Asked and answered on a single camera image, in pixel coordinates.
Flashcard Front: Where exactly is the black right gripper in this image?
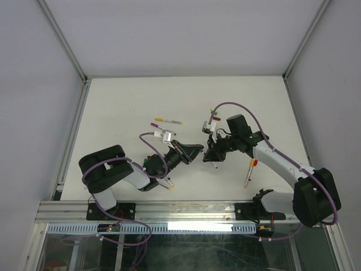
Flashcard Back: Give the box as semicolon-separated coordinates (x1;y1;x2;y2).
202;132;239;162

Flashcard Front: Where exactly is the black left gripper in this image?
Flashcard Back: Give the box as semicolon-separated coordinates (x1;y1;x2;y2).
158;139;202;178

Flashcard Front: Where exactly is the yellow cap marker group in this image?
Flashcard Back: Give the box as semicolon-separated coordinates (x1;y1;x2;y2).
244;159;255;188

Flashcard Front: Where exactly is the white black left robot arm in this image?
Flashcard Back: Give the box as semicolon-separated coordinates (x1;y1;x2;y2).
78;140;204;219

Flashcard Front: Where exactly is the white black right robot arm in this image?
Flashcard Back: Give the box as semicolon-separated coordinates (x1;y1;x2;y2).
202;114;341;227

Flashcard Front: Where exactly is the yellow cap marker pen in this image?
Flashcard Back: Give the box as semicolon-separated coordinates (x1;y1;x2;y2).
154;117;183;125

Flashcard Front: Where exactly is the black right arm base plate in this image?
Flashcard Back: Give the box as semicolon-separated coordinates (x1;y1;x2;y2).
234;202;286;223

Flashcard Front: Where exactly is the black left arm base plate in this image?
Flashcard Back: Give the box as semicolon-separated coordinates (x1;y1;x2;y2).
86;202;136;221

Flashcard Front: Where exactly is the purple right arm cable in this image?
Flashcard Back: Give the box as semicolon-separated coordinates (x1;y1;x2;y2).
210;101;339;242

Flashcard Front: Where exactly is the aluminium frame rail front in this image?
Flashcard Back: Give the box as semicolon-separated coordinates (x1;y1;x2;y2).
35;199;338;225

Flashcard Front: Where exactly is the grey slotted cable duct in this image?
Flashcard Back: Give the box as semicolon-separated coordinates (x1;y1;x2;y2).
47;221;257;235

